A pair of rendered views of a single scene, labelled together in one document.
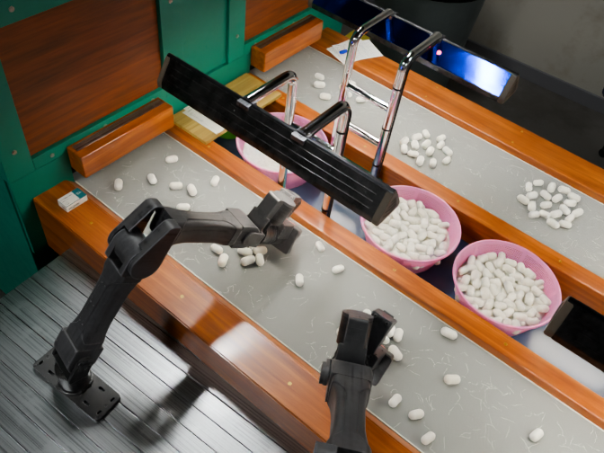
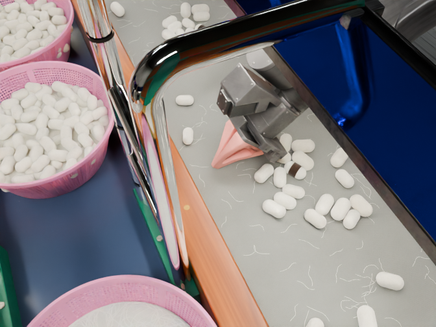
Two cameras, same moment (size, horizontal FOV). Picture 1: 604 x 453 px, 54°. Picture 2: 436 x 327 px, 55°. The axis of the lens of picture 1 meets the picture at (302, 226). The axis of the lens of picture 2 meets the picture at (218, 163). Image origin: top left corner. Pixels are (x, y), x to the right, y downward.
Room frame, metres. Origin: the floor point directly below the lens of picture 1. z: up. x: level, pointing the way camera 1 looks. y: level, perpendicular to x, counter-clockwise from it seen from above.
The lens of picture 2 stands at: (1.29, 0.22, 1.29)
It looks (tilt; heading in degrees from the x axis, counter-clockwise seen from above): 55 degrees down; 213
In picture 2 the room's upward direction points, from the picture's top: straight up
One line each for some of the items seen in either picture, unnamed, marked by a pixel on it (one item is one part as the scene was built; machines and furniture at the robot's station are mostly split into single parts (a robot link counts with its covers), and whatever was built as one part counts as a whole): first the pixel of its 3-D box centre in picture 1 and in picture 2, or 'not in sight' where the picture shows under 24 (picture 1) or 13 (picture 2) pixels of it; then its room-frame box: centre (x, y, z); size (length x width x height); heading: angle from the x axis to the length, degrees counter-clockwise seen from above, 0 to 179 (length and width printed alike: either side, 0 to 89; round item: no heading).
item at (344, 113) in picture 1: (288, 173); (211, 143); (1.04, 0.05, 0.90); 0.20 x 0.19 x 0.45; 58
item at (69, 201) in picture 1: (72, 199); not in sight; (0.96, 0.57, 0.77); 0.06 x 0.04 x 0.02; 148
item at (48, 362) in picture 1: (73, 374); not in sight; (0.54, 0.42, 0.71); 0.20 x 0.07 x 0.08; 61
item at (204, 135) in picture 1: (226, 106); not in sight; (1.42, 0.28, 0.77); 0.33 x 0.15 x 0.01; 148
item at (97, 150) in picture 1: (123, 135); not in sight; (1.16, 0.50, 0.83); 0.30 x 0.06 x 0.07; 148
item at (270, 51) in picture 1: (288, 41); not in sight; (1.74, 0.14, 0.83); 0.30 x 0.06 x 0.07; 148
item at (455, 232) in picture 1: (406, 233); (42, 134); (1.07, -0.28, 0.72); 0.27 x 0.27 x 0.10
